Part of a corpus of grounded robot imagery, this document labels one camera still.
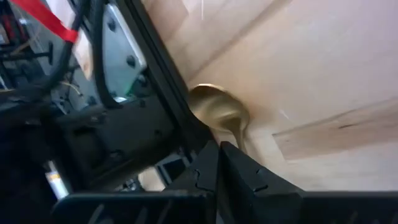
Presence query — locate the thick black cable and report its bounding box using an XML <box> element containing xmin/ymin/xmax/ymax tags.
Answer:
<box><xmin>88</xmin><ymin>0</ymin><xmax>124</xmax><ymax>110</ymax></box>

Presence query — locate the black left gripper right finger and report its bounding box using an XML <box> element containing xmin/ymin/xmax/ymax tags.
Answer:
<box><xmin>219</xmin><ymin>141</ymin><xmax>398</xmax><ymax>224</ymax></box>

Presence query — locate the silver corner bracket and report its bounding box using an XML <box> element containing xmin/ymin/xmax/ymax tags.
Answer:
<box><xmin>101</xmin><ymin>2</ymin><xmax>149</xmax><ymax>103</ymax></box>

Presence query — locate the slender gold spoon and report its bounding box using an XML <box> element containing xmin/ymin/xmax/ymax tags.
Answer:
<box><xmin>187</xmin><ymin>83</ymin><xmax>252</xmax><ymax>155</ymax></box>

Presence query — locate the white label tag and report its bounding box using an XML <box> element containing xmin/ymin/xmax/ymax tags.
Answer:
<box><xmin>45</xmin><ymin>169</ymin><xmax>69</xmax><ymax>200</ymax></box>

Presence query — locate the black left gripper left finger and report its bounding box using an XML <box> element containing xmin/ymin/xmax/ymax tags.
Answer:
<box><xmin>52</xmin><ymin>141</ymin><xmax>220</xmax><ymax>224</ymax></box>

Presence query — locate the red strap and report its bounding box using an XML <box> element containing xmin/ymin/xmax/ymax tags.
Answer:
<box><xmin>11</xmin><ymin>0</ymin><xmax>80</xmax><ymax>44</ymax></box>

